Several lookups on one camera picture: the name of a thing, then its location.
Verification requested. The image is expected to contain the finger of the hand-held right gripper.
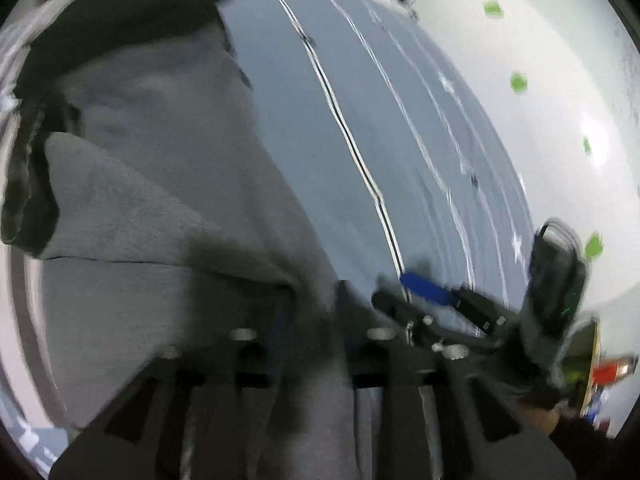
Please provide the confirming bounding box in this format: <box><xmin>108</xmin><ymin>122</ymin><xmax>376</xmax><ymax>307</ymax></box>
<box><xmin>372</xmin><ymin>289</ymin><xmax>501</xmax><ymax>356</ymax></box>
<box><xmin>400</xmin><ymin>272</ymin><xmax>522</xmax><ymax>339</ymax></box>

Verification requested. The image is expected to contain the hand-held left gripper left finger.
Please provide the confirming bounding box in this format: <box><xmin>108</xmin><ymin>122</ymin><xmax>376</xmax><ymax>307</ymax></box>
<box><xmin>50</xmin><ymin>287</ymin><xmax>295</xmax><ymax>480</ymax></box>

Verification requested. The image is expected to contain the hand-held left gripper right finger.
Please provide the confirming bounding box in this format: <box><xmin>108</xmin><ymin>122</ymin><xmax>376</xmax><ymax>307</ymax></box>
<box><xmin>335</xmin><ymin>280</ymin><xmax>577</xmax><ymax>480</ymax></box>

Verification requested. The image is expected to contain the grey garment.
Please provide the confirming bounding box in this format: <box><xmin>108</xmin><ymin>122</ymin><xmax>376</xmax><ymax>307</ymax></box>
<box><xmin>5</xmin><ymin>22</ymin><xmax>363</xmax><ymax>480</ymax></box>

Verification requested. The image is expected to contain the person's right forearm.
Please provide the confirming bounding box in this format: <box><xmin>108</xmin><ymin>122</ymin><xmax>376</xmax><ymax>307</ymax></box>
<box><xmin>520</xmin><ymin>396</ymin><xmax>623</xmax><ymax>480</ymax></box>

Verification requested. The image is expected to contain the red container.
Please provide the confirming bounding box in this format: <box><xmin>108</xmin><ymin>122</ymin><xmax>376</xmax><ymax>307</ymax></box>
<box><xmin>591</xmin><ymin>357</ymin><xmax>638</xmax><ymax>387</ymax></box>

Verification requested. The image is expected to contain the white bed headboard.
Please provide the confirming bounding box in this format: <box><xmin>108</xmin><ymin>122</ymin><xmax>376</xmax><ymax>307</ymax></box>
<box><xmin>400</xmin><ymin>0</ymin><xmax>638</xmax><ymax>323</ymax></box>

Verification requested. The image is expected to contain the black garment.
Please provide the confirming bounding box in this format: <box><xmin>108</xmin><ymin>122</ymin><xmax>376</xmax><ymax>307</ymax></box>
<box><xmin>0</xmin><ymin>0</ymin><xmax>251</xmax><ymax>258</ymax></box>

